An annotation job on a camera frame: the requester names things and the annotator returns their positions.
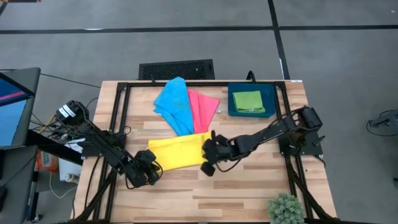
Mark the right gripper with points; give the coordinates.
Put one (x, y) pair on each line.
(217, 151)

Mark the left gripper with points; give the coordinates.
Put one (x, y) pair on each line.
(141, 175)

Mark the yellow microfiber towel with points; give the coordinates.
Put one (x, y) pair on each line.
(177, 152)

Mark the pink microfiber towel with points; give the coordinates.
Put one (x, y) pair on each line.
(203, 109)

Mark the green microfiber towel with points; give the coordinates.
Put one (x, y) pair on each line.
(248, 101)

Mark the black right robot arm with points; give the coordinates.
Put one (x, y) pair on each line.
(264, 137)

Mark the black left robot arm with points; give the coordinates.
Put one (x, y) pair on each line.
(102, 146)

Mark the blue microfiber towel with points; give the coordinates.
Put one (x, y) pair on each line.
(174, 102)

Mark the white box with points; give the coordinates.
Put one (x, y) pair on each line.
(70, 168)

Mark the blue plastic bin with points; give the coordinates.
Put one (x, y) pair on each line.
(270, 93)

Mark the green artificial plant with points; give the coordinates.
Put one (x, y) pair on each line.
(286, 208)

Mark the orange package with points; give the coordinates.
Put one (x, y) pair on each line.
(46, 161)

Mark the black desk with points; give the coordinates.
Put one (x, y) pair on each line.
(15, 186)

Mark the computer monitor blue screen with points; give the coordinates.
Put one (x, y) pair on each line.
(14, 109)

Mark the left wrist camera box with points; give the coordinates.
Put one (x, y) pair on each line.
(146, 157)

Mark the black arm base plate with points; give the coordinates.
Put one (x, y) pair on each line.
(90, 152)
(304, 147)

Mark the black aluminium table frame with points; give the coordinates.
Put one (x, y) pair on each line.
(202, 84)

